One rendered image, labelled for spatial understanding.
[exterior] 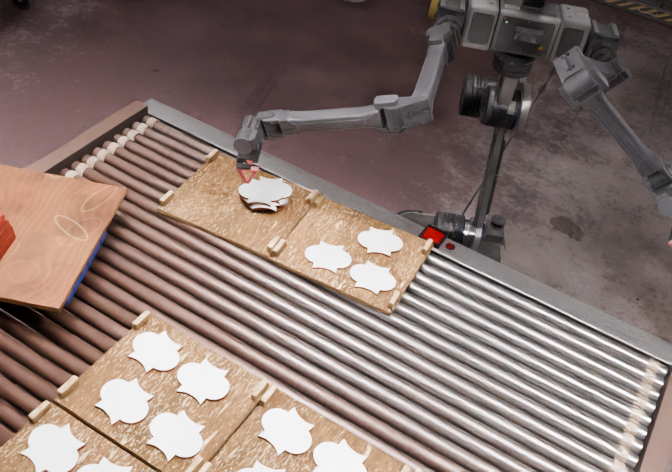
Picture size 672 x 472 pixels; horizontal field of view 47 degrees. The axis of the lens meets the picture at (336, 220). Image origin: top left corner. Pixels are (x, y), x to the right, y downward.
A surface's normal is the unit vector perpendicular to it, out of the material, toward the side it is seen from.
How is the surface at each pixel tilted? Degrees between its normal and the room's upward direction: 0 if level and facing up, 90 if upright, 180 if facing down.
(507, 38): 90
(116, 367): 0
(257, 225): 0
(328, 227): 0
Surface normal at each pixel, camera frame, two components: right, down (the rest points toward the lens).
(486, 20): -0.13, 0.65
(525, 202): 0.11, -0.74
